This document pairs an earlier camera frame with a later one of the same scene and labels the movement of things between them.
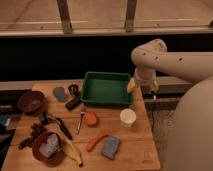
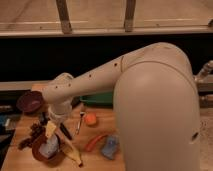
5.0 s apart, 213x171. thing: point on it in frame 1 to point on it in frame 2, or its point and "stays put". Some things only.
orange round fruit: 91,118 stays put
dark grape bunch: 36,131 stays put
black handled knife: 63,126 stays put
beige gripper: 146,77 to 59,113
